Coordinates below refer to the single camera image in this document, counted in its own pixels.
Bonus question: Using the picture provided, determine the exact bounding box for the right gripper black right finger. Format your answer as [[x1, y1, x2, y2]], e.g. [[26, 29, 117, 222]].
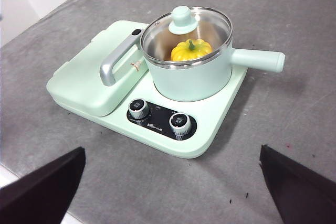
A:
[[259, 144, 336, 224]]

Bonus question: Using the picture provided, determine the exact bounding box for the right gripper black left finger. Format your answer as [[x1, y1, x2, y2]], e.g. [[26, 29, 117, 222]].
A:
[[0, 147, 86, 224]]

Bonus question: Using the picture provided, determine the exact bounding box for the yellow toy pumpkin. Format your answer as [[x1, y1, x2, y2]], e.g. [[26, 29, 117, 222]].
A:
[[170, 39, 214, 62]]

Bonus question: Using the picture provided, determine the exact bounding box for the glass lid with green knob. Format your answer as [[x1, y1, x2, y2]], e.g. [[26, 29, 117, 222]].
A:
[[139, 5, 234, 67]]

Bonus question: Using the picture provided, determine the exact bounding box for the mint green steamer pot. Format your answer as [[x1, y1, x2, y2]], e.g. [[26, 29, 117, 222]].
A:
[[139, 6, 286, 103]]

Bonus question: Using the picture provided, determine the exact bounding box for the mint green breakfast machine base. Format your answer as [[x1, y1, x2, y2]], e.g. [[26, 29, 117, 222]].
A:
[[46, 20, 249, 159]]

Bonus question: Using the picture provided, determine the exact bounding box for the mint green hinged griddle cover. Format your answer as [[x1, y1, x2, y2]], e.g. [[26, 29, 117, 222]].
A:
[[46, 20, 150, 117]]

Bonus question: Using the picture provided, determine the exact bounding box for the silver control knob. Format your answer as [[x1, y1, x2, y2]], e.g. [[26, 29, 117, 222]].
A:
[[128, 99, 148, 119], [169, 113, 192, 136]]

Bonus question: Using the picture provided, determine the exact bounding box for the silver griddle cover handle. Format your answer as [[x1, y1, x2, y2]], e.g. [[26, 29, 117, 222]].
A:
[[99, 28, 144, 87]]

